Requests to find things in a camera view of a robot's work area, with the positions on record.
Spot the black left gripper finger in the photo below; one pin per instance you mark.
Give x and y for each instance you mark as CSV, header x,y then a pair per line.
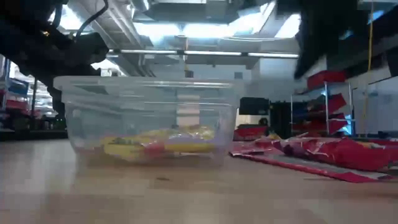
x,y
59,102

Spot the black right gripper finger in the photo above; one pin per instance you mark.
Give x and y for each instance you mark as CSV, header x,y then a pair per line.
x,y
311,53

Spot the clear plastic container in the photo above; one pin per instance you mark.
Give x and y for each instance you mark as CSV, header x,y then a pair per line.
x,y
93,109

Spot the red KitKat bar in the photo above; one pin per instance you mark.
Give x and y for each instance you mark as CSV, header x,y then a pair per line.
x,y
248,148
311,166

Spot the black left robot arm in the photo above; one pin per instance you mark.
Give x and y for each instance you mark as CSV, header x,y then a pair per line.
x,y
25,25

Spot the black stand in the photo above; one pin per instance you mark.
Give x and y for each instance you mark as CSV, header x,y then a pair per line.
x,y
33,102

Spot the red storage bin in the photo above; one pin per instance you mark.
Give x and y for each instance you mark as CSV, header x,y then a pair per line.
x,y
337,124
335,104
326,79

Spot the storage shelf with bins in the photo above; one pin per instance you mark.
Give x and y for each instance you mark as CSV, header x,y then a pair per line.
x,y
15,105

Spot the metal shelf rack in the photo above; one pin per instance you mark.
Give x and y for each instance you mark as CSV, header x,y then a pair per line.
x,y
326,105

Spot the blue storage bin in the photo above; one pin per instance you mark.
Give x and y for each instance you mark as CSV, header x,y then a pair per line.
x,y
300,110

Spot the black monitor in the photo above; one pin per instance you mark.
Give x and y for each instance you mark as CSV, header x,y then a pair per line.
x,y
253,105

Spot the glass partition panel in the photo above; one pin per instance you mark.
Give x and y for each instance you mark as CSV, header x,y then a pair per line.
x,y
379,105

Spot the ceiling light tube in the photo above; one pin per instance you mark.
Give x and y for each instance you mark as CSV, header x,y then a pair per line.
x,y
211,53

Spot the red Skittles pack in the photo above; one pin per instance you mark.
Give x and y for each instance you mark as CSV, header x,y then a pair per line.
x,y
248,132

